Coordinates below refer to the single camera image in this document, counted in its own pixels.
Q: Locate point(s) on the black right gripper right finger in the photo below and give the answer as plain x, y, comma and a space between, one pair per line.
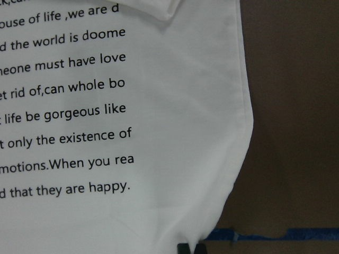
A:
200, 248

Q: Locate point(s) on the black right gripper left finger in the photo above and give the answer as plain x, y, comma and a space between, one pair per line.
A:
183, 248

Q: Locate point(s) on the white long-sleeve printed shirt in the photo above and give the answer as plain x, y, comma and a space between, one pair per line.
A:
124, 124

